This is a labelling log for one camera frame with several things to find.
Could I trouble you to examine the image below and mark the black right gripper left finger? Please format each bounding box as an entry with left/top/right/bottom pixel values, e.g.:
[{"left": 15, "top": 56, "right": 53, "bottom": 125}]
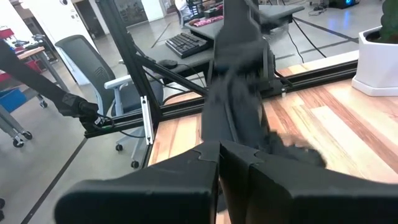
[{"left": 54, "top": 140, "right": 220, "bottom": 224}]

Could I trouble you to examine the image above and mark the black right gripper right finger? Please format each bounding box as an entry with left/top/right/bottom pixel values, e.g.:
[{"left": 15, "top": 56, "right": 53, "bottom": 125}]
[{"left": 219, "top": 140, "right": 398, "bottom": 224}]

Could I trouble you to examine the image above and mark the white hexagonal planter pot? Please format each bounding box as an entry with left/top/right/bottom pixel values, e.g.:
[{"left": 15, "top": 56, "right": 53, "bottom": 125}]
[{"left": 351, "top": 26, "right": 398, "bottom": 97}]

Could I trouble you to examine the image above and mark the black computer mouse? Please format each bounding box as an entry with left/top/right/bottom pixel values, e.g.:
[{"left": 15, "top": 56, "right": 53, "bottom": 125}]
[{"left": 157, "top": 58, "right": 178, "bottom": 70}]

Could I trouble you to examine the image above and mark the grey office chair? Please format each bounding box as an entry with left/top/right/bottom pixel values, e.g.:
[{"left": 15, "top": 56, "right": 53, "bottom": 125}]
[{"left": 55, "top": 34, "right": 165, "bottom": 169}]

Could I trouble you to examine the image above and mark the grey wheeled cart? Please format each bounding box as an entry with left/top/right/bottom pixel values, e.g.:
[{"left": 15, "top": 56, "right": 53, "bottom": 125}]
[{"left": 0, "top": 105, "right": 34, "bottom": 149}]

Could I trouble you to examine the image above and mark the black keyboard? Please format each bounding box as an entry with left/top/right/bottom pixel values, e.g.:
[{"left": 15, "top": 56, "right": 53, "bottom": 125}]
[{"left": 164, "top": 32, "right": 210, "bottom": 59}]

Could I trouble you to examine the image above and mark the grey desk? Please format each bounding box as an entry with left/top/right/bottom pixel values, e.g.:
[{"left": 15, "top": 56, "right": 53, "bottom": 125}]
[{"left": 136, "top": 4, "right": 305, "bottom": 82}]

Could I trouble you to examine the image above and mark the pink patterned wrist rest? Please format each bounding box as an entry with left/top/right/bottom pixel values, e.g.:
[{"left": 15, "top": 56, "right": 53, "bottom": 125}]
[{"left": 188, "top": 15, "right": 224, "bottom": 27}]

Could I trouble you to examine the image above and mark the green cactus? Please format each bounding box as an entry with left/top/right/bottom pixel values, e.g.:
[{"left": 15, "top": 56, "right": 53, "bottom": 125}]
[{"left": 379, "top": 0, "right": 398, "bottom": 44}]

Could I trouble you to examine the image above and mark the blue bin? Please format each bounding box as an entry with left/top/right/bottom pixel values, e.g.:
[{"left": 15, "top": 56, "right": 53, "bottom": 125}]
[{"left": 0, "top": 88, "right": 28, "bottom": 113}]

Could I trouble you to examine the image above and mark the wooden-top wheeled table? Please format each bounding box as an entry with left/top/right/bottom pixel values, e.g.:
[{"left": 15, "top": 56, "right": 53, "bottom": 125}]
[{"left": 17, "top": 46, "right": 71, "bottom": 108}]

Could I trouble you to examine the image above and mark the black aluminium table frame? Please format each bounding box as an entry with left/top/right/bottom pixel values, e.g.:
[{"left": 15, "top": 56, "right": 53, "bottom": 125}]
[{"left": 83, "top": 0, "right": 358, "bottom": 169}]

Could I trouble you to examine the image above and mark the black sleeved cable bundle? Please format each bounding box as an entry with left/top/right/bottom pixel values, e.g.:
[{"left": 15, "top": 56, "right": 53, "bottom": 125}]
[{"left": 0, "top": 40, "right": 114, "bottom": 131}]

